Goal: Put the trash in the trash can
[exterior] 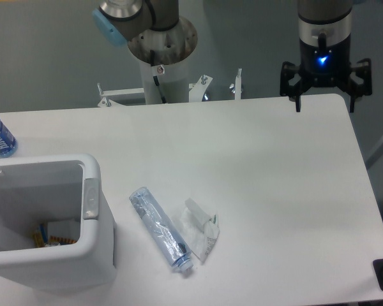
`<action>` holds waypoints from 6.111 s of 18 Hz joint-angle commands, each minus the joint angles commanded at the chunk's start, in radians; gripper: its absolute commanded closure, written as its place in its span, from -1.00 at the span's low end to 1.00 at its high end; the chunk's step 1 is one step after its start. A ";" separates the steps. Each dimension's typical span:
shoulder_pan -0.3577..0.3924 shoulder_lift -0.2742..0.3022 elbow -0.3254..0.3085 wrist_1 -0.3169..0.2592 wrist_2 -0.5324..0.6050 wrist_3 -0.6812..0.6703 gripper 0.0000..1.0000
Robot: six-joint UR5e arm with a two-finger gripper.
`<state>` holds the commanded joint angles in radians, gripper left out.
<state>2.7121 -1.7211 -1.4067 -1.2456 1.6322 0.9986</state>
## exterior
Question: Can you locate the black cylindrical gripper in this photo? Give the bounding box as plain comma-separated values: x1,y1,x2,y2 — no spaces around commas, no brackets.
280,38,372,113

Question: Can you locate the white plastic wrapper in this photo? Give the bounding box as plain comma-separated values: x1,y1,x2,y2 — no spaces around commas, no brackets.
172,198,220,265

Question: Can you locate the crushed clear plastic bottle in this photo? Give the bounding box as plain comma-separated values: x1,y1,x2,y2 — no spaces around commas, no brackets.
129,187,193,274

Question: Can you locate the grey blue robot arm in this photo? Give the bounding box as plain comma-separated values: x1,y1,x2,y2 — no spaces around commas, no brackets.
92,1,372,109

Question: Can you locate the white trash can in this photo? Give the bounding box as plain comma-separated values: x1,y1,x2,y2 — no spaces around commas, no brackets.
0,154,117,289

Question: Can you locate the white pedestal base frame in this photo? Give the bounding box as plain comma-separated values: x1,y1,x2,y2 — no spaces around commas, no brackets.
97,68,244,108

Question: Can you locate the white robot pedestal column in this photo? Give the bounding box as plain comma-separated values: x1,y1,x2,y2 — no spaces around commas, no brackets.
139,60,189,105

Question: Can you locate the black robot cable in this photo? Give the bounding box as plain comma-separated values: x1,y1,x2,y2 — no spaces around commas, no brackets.
149,49,167,105

